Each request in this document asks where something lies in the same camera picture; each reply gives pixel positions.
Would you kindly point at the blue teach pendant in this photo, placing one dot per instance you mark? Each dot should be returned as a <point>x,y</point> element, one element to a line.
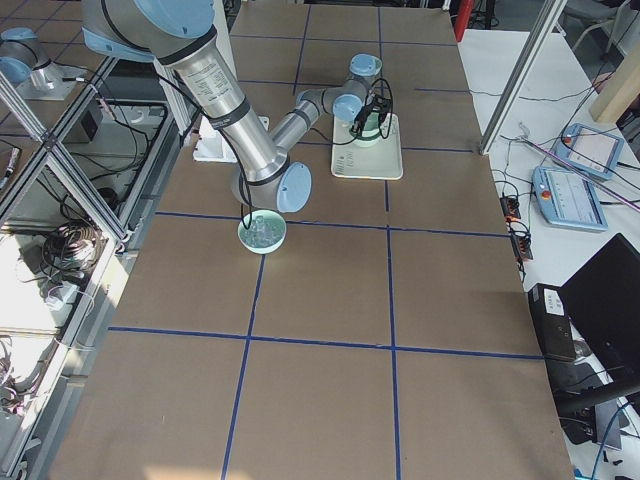
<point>593,151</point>
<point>566,200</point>

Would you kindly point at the green bowl with ice cubes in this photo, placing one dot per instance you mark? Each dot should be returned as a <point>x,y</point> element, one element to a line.
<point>274,218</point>

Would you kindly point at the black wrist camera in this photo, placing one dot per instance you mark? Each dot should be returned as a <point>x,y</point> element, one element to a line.
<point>382,106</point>

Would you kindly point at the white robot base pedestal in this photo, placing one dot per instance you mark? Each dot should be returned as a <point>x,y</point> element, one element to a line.
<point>211,147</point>

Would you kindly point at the black box device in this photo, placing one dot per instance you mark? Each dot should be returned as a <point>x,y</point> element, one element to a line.
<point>551,323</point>

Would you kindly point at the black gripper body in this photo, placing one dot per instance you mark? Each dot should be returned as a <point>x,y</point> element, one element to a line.
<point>364,116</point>

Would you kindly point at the blue teach pendant far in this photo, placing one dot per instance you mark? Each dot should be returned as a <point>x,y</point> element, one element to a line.
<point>593,151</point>

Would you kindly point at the clear ice cubes pile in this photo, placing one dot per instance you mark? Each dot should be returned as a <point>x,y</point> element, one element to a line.
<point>262,233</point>

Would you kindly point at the green bowl on tray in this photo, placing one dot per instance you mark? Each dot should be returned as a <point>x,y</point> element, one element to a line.
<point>364,142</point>

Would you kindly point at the pale green bear tray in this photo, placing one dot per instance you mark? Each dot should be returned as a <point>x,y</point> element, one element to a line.
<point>381,162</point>

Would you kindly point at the aluminium frame post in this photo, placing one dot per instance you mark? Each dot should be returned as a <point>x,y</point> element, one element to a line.
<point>543,26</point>

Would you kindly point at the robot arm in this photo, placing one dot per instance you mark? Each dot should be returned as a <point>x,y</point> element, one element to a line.
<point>24,59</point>
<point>181,35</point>

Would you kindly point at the blue teach pendant near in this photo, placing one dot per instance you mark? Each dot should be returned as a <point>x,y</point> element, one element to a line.
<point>566,200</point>

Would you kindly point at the black laptop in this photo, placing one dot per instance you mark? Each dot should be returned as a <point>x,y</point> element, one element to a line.
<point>602,301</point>

